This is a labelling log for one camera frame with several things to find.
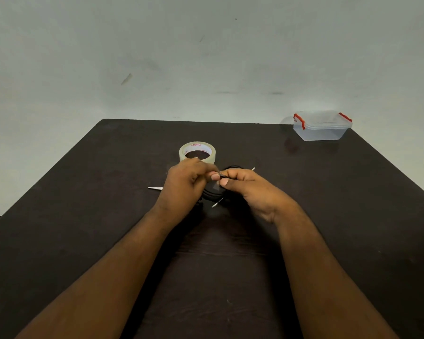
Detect clear tape roll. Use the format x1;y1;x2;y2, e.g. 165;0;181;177
179;141;217;165

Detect person's left hand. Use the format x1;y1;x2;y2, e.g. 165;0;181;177
150;157;221;226

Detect black wired earphones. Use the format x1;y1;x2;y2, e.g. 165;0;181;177
200;172;234;209
220;164;256;172

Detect clear plastic box red latches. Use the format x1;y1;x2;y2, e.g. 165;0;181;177
292;110;353;142

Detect person's left forearm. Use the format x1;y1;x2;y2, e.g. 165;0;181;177
16;208;170;339

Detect person's right forearm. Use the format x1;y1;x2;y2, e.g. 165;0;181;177
275;210;400;339

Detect person's right hand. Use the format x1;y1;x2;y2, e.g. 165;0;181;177
220;168;305;226

